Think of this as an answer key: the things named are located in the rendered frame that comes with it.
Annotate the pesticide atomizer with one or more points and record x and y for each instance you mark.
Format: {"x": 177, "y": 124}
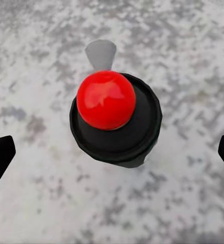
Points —
{"x": 115, "y": 117}

